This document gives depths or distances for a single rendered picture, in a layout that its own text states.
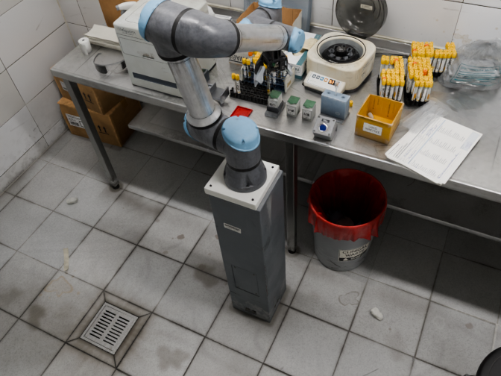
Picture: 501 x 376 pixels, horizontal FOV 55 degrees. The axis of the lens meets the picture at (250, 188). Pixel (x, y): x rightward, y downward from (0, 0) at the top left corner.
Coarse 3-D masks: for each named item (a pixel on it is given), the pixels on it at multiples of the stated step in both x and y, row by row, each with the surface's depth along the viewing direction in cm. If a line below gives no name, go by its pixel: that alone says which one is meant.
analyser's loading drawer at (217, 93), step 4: (208, 84) 197; (212, 88) 194; (216, 88) 197; (220, 88) 197; (228, 88) 194; (212, 92) 195; (216, 92) 195; (220, 92) 195; (224, 92) 192; (228, 92) 195; (212, 96) 193; (216, 96) 193; (220, 96) 191; (224, 96) 193; (220, 100) 192
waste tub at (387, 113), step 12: (372, 96) 179; (360, 108) 174; (372, 108) 183; (384, 108) 180; (396, 108) 177; (360, 120) 173; (372, 120) 170; (384, 120) 182; (396, 120) 172; (360, 132) 177; (372, 132) 174; (384, 132) 171
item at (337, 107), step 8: (328, 96) 179; (336, 96) 179; (344, 96) 178; (328, 104) 182; (336, 104) 180; (344, 104) 178; (328, 112) 185; (336, 112) 182; (344, 112) 180; (336, 120) 184; (344, 120) 184
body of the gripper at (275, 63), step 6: (264, 54) 172; (270, 54) 171; (276, 54) 169; (282, 54) 171; (264, 60) 174; (270, 60) 170; (276, 60) 169; (282, 60) 170; (270, 66) 172; (276, 66) 172; (282, 66) 172; (270, 72) 172
